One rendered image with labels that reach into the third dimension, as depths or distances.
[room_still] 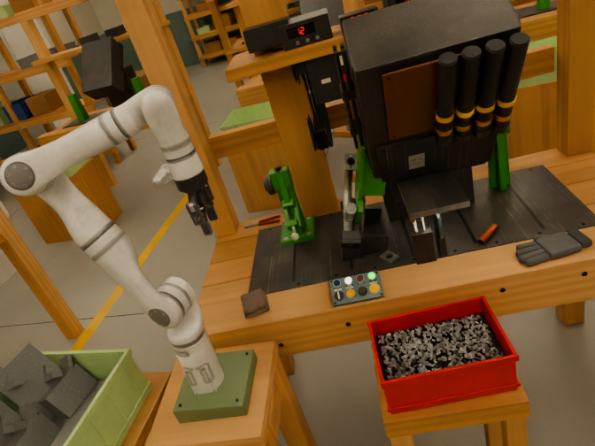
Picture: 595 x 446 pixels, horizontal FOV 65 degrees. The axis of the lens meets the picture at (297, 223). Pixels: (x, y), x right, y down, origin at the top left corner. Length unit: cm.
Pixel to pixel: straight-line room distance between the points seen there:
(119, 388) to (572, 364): 182
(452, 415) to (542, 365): 118
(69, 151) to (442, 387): 98
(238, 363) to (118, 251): 48
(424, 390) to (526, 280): 46
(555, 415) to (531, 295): 84
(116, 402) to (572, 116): 177
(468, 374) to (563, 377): 119
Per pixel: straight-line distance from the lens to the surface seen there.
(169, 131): 106
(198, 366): 127
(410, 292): 140
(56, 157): 109
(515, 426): 134
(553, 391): 231
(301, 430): 165
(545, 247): 149
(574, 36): 189
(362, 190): 144
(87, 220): 113
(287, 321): 143
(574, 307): 251
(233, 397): 130
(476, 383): 123
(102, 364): 161
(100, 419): 145
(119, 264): 112
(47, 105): 711
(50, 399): 160
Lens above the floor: 181
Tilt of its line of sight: 30 degrees down
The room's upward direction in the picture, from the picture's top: 18 degrees counter-clockwise
